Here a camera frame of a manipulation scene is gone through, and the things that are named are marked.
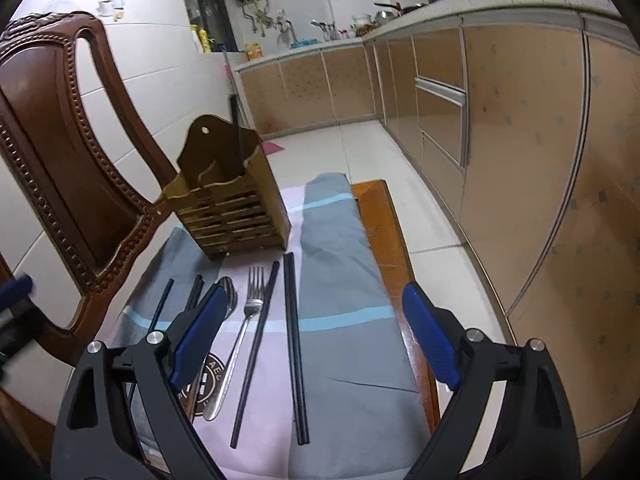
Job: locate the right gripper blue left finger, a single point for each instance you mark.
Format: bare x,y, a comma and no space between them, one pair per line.
197,333

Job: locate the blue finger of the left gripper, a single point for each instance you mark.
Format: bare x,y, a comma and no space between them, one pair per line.
14,291

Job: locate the brown wooden utensil holder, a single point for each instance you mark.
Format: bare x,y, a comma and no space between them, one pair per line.
221,211

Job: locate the silver metal spoon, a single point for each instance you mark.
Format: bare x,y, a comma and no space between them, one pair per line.
194,389

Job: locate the yellow bottle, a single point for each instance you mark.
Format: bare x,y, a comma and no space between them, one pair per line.
204,40

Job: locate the yellow box on counter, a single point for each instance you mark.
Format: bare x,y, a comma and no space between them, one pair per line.
253,51

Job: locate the carved wooden chair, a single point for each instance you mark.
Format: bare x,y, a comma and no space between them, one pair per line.
97,221

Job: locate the silver metal fork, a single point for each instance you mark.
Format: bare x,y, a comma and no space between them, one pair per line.
255,299

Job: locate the beige kitchen cabinets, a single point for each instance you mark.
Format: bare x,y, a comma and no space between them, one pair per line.
522,117

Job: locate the pink dustpan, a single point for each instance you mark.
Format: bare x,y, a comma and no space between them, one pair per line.
271,147

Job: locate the grey pink striped cloth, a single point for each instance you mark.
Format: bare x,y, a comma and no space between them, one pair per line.
364,409

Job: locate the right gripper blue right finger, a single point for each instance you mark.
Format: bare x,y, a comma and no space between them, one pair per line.
425,321

